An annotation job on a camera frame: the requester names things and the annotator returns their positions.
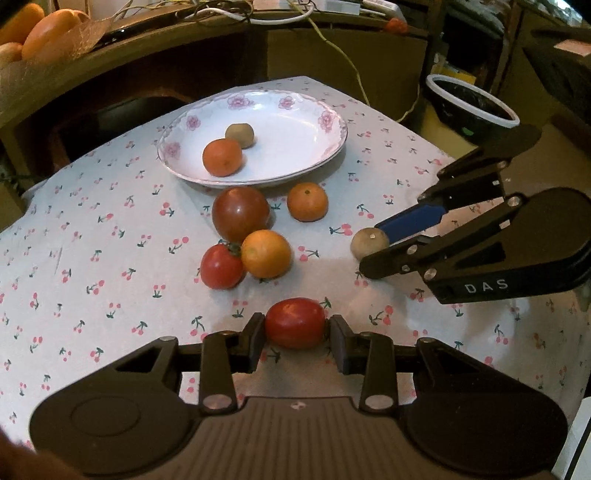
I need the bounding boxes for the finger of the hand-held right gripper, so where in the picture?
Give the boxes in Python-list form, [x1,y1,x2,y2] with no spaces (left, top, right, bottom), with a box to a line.
[375,124,543,244]
[359,194,533,283]

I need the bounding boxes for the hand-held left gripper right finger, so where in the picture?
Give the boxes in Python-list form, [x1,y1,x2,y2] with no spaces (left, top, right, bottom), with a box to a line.
[329,315,490,415]

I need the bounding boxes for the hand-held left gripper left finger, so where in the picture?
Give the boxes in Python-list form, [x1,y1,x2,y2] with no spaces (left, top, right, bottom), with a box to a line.
[113,313,267,415]

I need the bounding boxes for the small brown kiwi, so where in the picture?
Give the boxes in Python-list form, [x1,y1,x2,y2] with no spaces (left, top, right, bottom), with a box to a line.
[350,227,391,261]
[225,123,256,149]

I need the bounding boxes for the oval red tomato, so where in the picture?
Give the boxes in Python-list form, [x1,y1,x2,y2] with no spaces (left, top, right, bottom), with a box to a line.
[264,298,328,350]

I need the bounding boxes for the small red tomato with stem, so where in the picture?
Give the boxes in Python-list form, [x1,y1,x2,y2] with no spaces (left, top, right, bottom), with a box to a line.
[200,243,246,291]

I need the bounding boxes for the tangerine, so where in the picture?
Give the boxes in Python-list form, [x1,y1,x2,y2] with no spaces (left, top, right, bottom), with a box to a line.
[287,182,329,223]
[202,138,244,177]

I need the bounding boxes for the large dark red tomato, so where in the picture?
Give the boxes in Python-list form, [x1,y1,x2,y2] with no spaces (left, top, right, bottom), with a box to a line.
[211,186,271,244]

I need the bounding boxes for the white floral plate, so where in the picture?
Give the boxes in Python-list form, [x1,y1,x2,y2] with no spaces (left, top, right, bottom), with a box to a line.
[157,90,348,188]

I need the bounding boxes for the yellow trash bin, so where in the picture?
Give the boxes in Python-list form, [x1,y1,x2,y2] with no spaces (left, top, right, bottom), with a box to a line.
[425,74,520,145]

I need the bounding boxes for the cherry print tablecloth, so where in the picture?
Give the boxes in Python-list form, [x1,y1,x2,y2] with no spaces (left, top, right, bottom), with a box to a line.
[0,76,588,444]

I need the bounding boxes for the white rectangular box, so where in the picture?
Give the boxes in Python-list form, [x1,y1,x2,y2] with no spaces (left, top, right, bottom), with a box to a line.
[318,0,362,14]

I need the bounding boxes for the black router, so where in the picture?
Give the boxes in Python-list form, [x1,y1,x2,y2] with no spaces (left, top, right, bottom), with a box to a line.
[92,0,252,44]

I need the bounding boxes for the clear glass tray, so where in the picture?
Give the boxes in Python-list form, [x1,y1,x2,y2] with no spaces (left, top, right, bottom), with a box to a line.
[0,17,114,110]

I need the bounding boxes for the large orange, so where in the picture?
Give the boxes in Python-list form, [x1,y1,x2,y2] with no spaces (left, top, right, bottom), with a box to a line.
[0,0,45,45]
[21,9,91,62]

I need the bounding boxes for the pale yellow apple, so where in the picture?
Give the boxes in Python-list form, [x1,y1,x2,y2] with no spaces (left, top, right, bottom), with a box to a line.
[0,42,25,70]

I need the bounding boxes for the yellow cable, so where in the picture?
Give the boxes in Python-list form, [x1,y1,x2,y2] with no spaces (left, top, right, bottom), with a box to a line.
[286,0,420,123]

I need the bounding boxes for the white cable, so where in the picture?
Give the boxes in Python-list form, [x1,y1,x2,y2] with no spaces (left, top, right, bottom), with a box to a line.
[198,6,315,25]

